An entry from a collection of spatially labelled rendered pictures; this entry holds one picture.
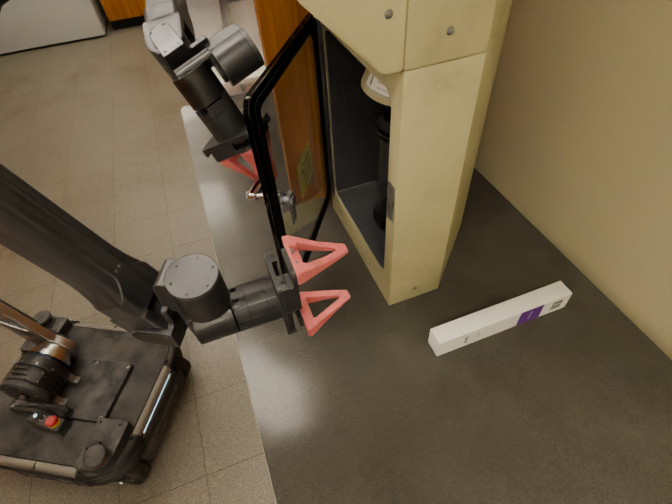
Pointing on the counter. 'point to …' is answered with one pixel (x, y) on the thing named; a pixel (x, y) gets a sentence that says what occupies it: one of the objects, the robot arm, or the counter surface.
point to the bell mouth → (375, 88)
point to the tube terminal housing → (431, 136)
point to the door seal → (263, 126)
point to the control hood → (367, 28)
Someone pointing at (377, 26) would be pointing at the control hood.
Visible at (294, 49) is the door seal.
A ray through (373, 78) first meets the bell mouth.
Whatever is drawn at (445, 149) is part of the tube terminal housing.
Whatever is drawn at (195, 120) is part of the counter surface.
